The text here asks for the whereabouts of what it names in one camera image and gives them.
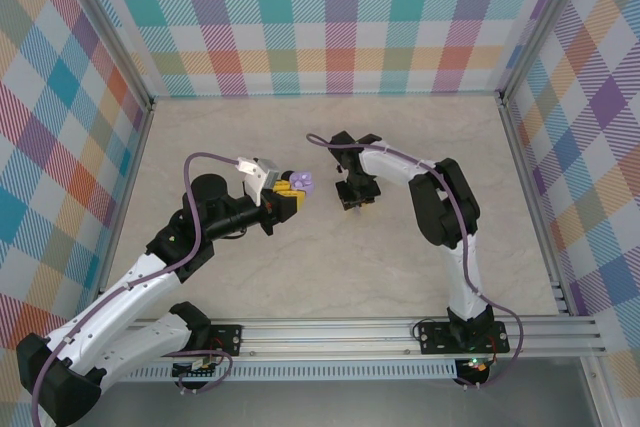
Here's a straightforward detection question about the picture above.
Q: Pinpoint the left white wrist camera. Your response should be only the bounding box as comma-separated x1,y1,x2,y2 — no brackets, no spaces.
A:
236,155,281,208

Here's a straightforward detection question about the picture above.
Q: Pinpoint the black power wire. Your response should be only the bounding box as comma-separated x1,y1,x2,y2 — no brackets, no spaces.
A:
413,314,454,341

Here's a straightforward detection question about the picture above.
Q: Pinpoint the slotted grey cable duct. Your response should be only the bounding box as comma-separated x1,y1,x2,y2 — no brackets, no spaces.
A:
112,364,459,382

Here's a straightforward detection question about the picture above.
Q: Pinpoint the aluminium mounting rail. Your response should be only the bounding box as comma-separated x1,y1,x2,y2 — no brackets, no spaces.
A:
124,315,609,361

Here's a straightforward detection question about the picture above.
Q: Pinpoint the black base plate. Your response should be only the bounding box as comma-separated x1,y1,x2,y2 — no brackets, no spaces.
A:
164,324,244,359
417,321,511,356

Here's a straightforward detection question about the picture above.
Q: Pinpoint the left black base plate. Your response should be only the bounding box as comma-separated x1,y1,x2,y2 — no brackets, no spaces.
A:
164,324,244,359

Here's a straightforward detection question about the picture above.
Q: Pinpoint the purple round earbud case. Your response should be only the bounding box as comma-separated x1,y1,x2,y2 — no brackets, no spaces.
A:
289,170,318,197

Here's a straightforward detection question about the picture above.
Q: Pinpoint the aluminium upright post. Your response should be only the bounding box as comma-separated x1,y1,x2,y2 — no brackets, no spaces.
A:
499,0,589,103
58,0,156,113

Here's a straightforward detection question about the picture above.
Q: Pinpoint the aluminium table side rail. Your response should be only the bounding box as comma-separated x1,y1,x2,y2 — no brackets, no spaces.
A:
97,101,156,298
499,96,571,318

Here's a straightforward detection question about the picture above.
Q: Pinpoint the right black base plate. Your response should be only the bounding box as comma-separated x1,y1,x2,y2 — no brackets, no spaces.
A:
417,321,511,356

